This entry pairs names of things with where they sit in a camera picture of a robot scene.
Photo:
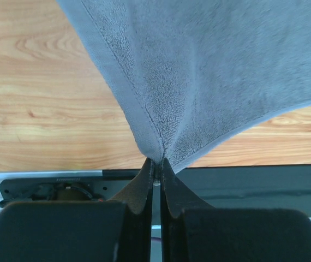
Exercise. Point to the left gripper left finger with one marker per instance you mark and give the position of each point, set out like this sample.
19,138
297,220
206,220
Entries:
70,229

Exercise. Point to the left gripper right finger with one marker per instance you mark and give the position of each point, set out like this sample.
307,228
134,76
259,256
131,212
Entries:
193,230

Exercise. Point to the grey towel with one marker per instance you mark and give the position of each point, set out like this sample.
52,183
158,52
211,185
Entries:
189,75

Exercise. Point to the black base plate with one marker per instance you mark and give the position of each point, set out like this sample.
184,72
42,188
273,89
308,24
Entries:
254,187

